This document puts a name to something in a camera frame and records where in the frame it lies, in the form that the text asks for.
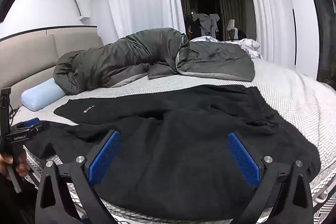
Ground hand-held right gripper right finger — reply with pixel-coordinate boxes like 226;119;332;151
227;132;314;224

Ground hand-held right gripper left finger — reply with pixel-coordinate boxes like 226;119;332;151
35;130;122;224

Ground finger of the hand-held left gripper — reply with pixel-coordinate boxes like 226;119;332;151
28;122;50;135
19;118;40;129

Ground black pants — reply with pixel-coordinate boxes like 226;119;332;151
25;84;322;220

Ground person's left hand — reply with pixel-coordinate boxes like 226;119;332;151
0;152;28;181

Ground light blue pillow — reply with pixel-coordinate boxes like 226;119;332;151
21;77;66;112

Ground beige padded headboard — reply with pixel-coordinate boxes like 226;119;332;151
0;25;104;119

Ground bed with white mattress cover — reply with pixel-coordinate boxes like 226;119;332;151
10;56;336;224

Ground grey duvet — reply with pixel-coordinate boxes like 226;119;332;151
52;28;256;95

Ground crumpled white sheet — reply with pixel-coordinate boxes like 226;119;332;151
190;36;263;59

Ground white chair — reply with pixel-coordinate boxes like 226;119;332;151
227;19;239;41

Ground clothes on rack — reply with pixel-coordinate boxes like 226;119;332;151
185;13;221;39

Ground brown curtain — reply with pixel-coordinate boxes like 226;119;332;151
219;0;247;41

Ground black cable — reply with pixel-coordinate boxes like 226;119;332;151
9;106;20;125

